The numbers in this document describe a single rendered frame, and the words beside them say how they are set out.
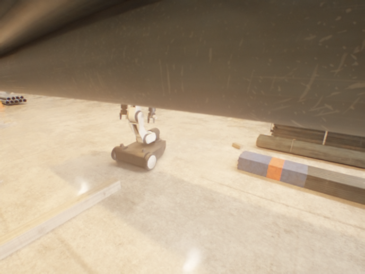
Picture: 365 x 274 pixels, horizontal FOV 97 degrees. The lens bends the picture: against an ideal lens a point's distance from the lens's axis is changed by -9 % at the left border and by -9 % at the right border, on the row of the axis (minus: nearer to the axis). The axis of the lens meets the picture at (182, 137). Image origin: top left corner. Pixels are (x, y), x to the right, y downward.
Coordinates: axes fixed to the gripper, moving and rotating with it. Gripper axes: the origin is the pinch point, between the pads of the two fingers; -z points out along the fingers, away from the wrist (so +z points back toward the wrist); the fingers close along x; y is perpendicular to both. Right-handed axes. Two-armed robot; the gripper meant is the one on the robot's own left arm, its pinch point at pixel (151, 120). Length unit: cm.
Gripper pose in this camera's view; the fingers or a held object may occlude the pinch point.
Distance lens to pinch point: 212.9
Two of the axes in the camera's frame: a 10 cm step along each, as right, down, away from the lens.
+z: 0.9, -9.8, -1.5
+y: 9.0, 1.4, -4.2
